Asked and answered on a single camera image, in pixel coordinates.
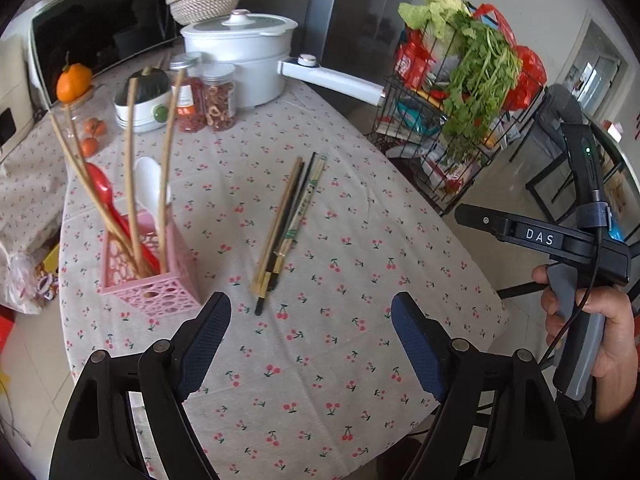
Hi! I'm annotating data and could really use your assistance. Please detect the person's right forearm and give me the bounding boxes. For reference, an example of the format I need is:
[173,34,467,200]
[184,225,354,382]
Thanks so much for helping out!
[557,395,640,480]

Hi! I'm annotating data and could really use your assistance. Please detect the bunch of leafy green herbs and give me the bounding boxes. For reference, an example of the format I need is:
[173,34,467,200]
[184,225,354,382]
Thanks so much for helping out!
[440,12,523,161]

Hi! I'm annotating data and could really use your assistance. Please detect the yellow box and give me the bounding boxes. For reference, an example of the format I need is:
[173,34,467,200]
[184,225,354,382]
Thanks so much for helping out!
[42,245,63,281]

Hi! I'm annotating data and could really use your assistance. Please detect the plastic jar of dried rings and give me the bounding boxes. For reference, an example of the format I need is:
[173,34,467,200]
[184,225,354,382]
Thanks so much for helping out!
[200,62,237,132]

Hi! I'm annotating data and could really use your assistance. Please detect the light bamboo chopstick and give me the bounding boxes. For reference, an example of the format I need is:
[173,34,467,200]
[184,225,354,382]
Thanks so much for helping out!
[49,112,151,278]
[64,105,156,276]
[157,71,185,275]

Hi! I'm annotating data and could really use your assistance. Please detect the napa cabbage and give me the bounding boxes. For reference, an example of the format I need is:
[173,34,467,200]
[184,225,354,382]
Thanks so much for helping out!
[398,0,473,41]

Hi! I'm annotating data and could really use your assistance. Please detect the person's right hand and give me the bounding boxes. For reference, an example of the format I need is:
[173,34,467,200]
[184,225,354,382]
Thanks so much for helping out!
[532,265,637,422]

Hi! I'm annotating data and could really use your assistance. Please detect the cherry print tablecloth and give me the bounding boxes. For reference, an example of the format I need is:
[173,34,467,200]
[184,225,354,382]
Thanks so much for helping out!
[57,80,511,480]

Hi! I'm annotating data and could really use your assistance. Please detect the glass jar of red snacks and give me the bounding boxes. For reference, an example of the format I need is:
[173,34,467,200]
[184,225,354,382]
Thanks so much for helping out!
[169,52,207,133]

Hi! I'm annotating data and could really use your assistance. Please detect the white plastic spoon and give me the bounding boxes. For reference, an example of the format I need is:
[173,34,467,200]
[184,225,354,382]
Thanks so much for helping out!
[134,156,172,221]

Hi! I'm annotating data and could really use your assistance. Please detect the glass jar with wooden lid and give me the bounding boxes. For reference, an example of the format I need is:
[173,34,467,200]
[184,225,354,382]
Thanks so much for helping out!
[50,87,118,161]

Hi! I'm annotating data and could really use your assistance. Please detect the white electric cooking pot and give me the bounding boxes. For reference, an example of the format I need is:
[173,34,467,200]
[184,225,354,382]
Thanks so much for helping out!
[180,9,386,110]

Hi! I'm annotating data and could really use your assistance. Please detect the grey refrigerator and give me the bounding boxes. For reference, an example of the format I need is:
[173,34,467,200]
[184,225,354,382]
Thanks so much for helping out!
[305,0,426,106]

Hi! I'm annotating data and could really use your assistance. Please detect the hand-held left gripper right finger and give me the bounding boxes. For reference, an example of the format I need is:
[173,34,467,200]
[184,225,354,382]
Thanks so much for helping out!
[391,291,568,480]

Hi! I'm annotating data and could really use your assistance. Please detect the dark green pumpkin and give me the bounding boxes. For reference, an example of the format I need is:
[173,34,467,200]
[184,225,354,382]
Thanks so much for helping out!
[116,66,171,106]

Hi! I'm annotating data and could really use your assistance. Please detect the clear crumpled plastic bag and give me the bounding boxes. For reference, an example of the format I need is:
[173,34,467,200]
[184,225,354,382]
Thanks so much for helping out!
[0,252,58,316]

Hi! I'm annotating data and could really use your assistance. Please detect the red plastic spoon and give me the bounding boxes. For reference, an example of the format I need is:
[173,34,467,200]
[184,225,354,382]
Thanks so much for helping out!
[82,161,161,273]

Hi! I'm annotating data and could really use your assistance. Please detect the cream air fryer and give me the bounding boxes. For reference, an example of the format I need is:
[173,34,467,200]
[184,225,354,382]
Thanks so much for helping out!
[0,35,38,161]

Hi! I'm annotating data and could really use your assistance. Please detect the black wire storage rack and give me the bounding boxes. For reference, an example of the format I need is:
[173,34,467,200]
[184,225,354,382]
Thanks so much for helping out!
[367,30,546,218]

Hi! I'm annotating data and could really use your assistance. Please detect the pile of packets in rack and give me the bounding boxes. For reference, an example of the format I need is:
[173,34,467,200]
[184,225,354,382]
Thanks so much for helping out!
[375,95,501,196]

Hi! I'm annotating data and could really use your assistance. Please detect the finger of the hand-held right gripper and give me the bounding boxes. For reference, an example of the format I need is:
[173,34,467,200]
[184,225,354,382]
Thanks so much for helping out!
[454,203,508,235]

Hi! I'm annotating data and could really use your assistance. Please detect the red plastic bag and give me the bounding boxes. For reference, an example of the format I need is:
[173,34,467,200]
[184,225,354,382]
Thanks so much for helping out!
[472,4,548,111]

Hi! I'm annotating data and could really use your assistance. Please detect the grey chair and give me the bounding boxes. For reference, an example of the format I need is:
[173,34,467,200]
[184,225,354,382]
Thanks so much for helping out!
[525,85,626,226]

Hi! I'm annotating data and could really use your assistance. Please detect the bunch of dark and printed chopsticks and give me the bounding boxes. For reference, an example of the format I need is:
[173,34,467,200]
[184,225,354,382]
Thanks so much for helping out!
[251,152,328,317]

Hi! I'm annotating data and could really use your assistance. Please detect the red box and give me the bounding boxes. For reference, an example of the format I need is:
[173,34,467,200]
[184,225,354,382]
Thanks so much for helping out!
[0,305,18,343]

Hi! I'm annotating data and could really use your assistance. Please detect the black microwave oven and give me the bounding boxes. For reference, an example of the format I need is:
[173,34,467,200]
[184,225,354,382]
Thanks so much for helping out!
[27,0,201,111]

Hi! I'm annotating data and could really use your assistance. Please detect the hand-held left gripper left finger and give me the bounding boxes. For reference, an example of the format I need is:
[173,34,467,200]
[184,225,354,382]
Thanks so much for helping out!
[47,291,233,480]

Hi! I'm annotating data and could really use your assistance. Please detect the red snack packets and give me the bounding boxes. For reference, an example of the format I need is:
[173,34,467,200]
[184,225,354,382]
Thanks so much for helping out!
[393,30,436,91]

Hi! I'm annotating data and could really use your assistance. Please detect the large orange with stem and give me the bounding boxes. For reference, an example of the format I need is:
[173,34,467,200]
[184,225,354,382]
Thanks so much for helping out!
[56,52,94,103]

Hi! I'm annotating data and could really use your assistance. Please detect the white bowl with green knob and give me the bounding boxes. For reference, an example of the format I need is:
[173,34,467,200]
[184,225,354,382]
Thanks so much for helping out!
[114,92,173,133]

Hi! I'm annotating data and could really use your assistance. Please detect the pink perforated utensil holder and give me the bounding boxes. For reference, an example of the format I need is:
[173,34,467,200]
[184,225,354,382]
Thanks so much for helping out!
[100,210,203,318]

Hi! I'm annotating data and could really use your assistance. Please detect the black cable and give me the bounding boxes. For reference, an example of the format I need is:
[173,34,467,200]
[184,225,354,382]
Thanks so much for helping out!
[540,200,606,361]

